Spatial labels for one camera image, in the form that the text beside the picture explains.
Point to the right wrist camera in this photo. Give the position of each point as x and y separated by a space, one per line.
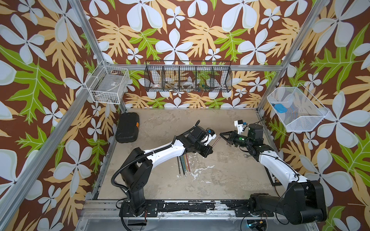
240 125

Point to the blue object in basket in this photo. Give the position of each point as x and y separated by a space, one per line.
280 108

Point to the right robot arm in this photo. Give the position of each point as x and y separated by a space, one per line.
302 202

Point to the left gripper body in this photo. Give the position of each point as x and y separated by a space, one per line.
200 147

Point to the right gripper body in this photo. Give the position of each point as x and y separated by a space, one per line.
240 140

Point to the black wire basket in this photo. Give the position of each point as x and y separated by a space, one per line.
209 76

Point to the white mesh corner basket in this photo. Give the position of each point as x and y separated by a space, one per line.
305 111

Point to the bundle of coloured pencils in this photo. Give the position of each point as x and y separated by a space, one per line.
184 165

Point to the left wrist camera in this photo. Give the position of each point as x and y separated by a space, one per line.
211 135

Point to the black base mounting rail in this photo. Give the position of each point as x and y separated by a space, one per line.
153 208

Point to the black plastic tool case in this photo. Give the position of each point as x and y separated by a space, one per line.
128 128

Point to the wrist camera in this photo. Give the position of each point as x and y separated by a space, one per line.
240 125
211 135

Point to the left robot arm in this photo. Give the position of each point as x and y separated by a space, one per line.
134 173

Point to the white wire basket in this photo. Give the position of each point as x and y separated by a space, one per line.
107 84

